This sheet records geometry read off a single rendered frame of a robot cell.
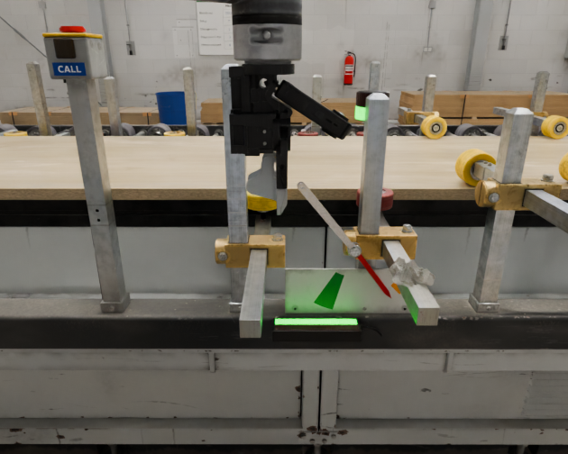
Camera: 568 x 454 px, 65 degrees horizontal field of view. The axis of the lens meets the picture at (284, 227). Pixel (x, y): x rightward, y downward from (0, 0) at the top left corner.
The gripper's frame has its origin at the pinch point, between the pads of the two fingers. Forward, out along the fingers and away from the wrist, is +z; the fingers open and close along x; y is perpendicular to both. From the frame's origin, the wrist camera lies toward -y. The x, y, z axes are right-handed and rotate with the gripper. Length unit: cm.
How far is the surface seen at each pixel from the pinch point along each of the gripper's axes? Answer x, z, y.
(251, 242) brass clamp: -15.1, 12.4, 6.1
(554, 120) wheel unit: -100, 1, -98
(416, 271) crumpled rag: 0.4, 10.8, -21.0
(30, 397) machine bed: -40, 73, 74
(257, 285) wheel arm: -0.2, 13.5, 4.3
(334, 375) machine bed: -37, 62, -14
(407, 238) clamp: -14.1, 11.1, -23.5
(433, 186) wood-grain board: -38, 8, -35
